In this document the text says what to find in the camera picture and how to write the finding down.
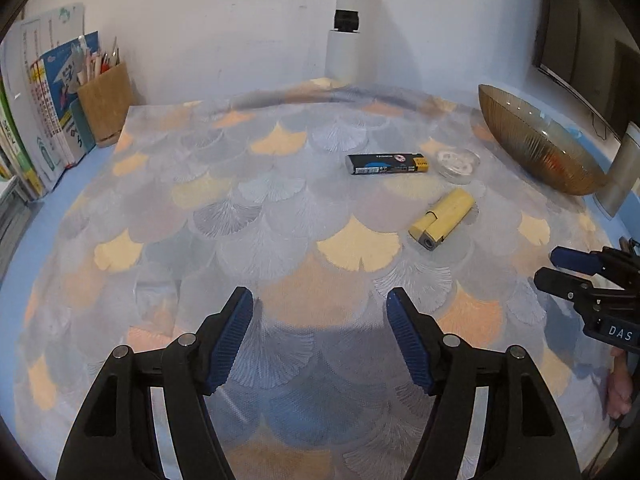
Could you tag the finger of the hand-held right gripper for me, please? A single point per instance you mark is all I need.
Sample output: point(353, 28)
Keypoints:
point(575, 257)
point(555, 280)

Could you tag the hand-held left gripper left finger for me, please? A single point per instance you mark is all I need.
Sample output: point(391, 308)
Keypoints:
point(227, 340)

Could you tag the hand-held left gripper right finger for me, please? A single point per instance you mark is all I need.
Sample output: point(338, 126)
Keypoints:
point(410, 345)

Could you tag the amber ribbed glass bowl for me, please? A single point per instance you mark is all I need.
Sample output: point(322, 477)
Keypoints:
point(535, 145)

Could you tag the person's right hand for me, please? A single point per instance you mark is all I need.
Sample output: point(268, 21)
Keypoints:
point(619, 385)

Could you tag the grey monitor stand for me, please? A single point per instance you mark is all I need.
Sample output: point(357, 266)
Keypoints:
point(622, 175)

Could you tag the pale yellow lighter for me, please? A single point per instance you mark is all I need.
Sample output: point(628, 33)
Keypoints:
point(447, 215)

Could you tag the fan-patterned tablecloth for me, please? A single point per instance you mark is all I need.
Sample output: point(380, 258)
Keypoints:
point(300, 210)

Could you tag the black flat screen monitor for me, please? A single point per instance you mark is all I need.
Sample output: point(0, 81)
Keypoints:
point(585, 35)

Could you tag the stack of grey books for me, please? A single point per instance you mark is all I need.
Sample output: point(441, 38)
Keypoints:
point(12, 220)

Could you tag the wooden pen holder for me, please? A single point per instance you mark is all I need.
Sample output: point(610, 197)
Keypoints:
point(105, 105)

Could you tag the green and white book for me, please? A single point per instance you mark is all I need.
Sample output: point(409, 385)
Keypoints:
point(15, 145)

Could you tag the white pipe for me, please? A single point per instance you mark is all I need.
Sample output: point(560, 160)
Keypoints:
point(345, 55)

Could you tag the blue cover book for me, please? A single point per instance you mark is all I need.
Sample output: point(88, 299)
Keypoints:
point(57, 90)

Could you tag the bunch of pens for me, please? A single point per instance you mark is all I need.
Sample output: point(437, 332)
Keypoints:
point(102, 62)

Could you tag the black pipe clamp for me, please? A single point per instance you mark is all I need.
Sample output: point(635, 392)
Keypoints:
point(346, 20)

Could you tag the white leaflet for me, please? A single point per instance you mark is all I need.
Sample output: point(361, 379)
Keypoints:
point(50, 25)

